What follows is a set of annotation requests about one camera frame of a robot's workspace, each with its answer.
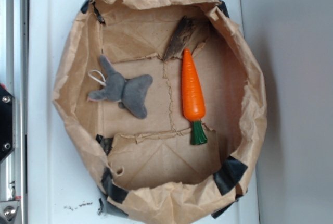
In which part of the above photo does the gray plush animal toy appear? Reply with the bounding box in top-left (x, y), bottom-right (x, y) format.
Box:
top-left (87, 55), bottom-right (153, 119)

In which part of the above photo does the brown paper bag tray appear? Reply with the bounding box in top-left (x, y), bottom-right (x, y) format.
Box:
top-left (53, 0), bottom-right (267, 223)

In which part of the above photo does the orange plastic toy carrot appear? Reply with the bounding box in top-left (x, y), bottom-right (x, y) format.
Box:
top-left (182, 48), bottom-right (207, 145)

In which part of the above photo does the white plastic tray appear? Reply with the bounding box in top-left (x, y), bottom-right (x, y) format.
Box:
top-left (27, 0), bottom-right (261, 224)

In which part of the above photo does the black mounting bracket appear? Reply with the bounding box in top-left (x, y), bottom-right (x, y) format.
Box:
top-left (0, 83), bottom-right (16, 163)

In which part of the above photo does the metal frame rail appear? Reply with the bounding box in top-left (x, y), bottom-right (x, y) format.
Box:
top-left (1, 0), bottom-right (27, 223)

